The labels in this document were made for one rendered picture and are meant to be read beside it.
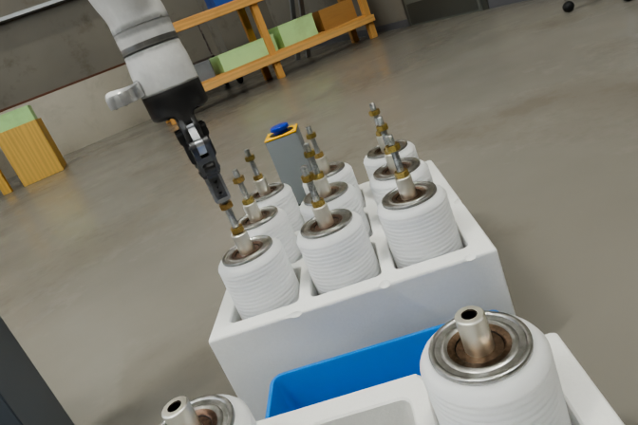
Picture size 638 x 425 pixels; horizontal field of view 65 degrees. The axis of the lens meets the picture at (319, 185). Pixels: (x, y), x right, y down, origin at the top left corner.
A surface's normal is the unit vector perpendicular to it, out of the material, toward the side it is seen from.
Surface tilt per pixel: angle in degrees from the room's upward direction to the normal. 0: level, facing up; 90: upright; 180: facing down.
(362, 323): 90
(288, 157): 90
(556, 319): 0
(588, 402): 0
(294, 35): 90
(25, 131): 90
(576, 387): 0
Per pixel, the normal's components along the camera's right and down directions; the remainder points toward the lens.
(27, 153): 0.41, 0.15
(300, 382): -0.02, 0.30
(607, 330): -0.35, -0.88
